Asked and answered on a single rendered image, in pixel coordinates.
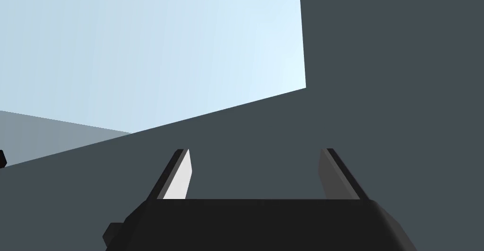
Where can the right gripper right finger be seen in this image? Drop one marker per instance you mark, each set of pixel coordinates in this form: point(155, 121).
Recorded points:
point(338, 179)

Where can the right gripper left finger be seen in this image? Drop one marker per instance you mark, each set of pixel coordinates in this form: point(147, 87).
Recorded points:
point(174, 179)

